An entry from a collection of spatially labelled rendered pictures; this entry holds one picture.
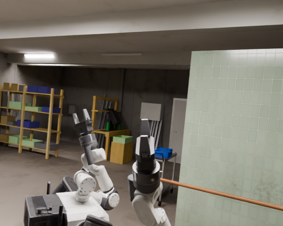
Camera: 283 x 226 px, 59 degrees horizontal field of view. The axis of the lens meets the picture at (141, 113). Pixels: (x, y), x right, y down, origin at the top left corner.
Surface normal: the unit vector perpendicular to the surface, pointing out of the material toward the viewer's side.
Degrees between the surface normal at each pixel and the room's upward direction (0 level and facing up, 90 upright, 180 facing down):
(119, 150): 90
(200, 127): 90
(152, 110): 90
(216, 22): 90
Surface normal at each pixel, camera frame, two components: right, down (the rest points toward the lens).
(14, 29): -0.44, -0.01
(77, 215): 0.39, -0.70
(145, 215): -0.42, 0.38
